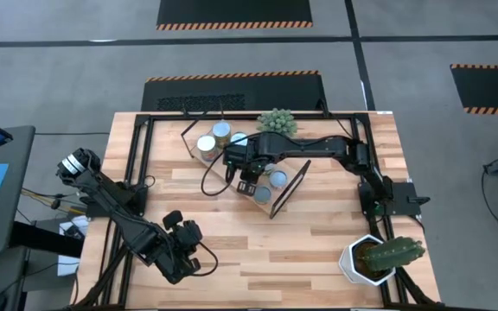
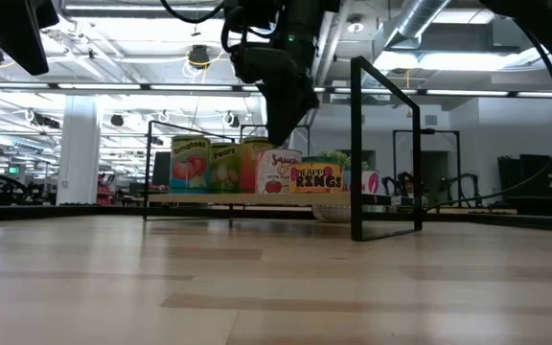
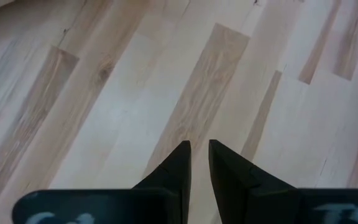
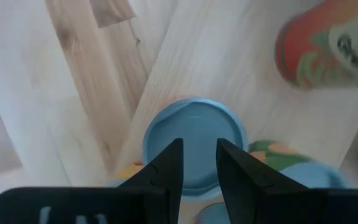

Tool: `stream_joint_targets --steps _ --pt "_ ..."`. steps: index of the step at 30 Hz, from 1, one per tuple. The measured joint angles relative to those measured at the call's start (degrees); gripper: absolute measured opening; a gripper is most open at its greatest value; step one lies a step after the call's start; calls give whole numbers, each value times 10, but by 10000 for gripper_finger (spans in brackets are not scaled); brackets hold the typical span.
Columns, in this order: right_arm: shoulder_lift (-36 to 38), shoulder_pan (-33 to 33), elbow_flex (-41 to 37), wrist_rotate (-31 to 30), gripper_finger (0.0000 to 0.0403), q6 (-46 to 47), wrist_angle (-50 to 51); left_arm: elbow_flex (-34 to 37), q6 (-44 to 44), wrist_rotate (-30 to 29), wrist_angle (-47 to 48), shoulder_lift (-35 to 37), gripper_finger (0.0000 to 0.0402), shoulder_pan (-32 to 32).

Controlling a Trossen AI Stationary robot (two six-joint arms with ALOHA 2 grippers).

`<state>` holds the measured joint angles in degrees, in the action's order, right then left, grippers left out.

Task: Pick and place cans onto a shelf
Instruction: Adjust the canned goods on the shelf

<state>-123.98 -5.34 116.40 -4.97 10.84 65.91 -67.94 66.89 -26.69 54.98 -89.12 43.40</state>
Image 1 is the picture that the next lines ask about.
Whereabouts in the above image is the white hexagonal plant pot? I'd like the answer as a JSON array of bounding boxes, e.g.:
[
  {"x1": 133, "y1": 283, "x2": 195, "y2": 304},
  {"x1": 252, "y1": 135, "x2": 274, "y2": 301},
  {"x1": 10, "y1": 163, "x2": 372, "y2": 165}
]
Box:
[{"x1": 338, "y1": 233, "x2": 398, "y2": 287}]

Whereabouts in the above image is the black cable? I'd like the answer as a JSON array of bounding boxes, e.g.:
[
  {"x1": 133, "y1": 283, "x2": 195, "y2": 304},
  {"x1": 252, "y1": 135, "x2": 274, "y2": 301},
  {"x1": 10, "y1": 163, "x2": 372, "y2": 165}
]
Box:
[{"x1": 316, "y1": 99, "x2": 362, "y2": 143}]

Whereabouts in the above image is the Green Beans can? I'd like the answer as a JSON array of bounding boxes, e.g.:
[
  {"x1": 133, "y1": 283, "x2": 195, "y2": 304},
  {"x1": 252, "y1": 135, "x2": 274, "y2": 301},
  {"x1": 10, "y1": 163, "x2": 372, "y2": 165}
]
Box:
[{"x1": 230, "y1": 131, "x2": 250, "y2": 148}]

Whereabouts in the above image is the Pears can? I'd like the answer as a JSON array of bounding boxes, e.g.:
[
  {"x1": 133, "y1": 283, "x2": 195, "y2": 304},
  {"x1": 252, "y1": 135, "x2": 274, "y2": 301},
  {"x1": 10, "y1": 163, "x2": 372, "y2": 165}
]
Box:
[{"x1": 212, "y1": 121, "x2": 233, "y2": 150}]

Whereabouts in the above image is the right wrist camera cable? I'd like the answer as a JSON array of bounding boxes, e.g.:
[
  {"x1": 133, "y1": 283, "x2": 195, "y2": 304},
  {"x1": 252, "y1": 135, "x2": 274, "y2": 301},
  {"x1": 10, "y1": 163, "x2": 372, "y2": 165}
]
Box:
[{"x1": 200, "y1": 146, "x2": 238, "y2": 198}]

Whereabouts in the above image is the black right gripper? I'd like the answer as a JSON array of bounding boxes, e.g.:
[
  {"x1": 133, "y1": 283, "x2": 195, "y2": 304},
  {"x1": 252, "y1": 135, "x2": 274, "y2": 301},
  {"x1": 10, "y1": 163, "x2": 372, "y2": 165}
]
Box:
[{"x1": 225, "y1": 133, "x2": 274, "y2": 196}]

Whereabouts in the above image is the black operator desk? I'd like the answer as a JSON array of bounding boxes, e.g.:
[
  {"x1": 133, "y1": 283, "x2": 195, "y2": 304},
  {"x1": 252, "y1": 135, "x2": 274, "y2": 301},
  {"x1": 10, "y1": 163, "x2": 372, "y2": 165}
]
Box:
[{"x1": 0, "y1": 124, "x2": 84, "y2": 311}]

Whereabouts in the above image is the green succulent in grey pot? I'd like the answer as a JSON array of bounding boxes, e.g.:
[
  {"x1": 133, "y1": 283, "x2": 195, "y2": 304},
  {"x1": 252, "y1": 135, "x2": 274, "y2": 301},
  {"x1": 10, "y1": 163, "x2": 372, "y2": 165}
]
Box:
[{"x1": 255, "y1": 107, "x2": 298, "y2": 137}]

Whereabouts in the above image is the green cactus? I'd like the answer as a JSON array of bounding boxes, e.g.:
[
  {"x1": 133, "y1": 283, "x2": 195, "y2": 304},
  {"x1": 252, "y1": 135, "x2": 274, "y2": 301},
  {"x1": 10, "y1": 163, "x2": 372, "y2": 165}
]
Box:
[{"x1": 361, "y1": 236, "x2": 426, "y2": 273}]

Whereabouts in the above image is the black aluminium rig frame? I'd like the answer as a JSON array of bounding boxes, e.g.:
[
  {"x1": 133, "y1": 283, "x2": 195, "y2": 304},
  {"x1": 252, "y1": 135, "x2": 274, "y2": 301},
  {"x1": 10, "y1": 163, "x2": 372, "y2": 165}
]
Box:
[{"x1": 69, "y1": 111, "x2": 443, "y2": 311}]

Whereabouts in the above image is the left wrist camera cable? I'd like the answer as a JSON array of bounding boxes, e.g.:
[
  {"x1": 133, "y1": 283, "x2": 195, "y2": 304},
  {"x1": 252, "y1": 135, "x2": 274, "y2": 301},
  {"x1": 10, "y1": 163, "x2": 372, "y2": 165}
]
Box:
[{"x1": 190, "y1": 240, "x2": 220, "y2": 277}]

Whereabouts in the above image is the blue Tomatoes can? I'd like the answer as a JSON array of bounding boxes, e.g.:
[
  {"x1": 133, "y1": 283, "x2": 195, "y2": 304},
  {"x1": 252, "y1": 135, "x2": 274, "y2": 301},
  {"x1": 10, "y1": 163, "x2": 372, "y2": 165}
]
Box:
[{"x1": 195, "y1": 134, "x2": 218, "y2": 162}]

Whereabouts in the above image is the wooden shelf with black frame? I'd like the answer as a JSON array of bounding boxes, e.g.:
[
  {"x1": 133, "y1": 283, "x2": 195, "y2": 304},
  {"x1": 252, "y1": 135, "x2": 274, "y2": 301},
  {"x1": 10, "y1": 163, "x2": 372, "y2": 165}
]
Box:
[{"x1": 180, "y1": 103, "x2": 313, "y2": 220}]

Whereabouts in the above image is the white paper sheet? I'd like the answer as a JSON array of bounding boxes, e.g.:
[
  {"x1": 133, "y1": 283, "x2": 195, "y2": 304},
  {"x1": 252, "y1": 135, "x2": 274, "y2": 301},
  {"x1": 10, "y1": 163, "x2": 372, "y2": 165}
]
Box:
[{"x1": 56, "y1": 215, "x2": 91, "y2": 277}]

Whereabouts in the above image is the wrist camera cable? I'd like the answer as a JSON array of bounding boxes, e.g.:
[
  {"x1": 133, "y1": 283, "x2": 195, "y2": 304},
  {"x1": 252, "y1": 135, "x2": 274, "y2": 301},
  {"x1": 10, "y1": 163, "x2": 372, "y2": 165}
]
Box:
[
  {"x1": 190, "y1": 240, "x2": 220, "y2": 277},
  {"x1": 200, "y1": 146, "x2": 238, "y2": 198}
]

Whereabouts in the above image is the black hazard-striped floor mat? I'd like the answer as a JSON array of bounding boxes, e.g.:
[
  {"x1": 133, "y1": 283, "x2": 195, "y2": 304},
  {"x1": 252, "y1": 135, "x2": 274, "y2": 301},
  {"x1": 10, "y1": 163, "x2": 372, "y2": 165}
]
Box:
[
  {"x1": 450, "y1": 63, "x2": 498, "y2": 117},
  {"x1": 140, "y1": 70, "x2": 326, "y2": 112},
  {"x1": 156, "y1": 0, "x2": 314, "y2": 31}
]

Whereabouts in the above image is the short blue can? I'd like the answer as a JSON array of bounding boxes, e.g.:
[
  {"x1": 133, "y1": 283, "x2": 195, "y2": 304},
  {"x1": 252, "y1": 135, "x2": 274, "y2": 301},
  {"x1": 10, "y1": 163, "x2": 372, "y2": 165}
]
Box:
[{"x1": 268, "y1": 169, "x2": 289, "y2": 189}]

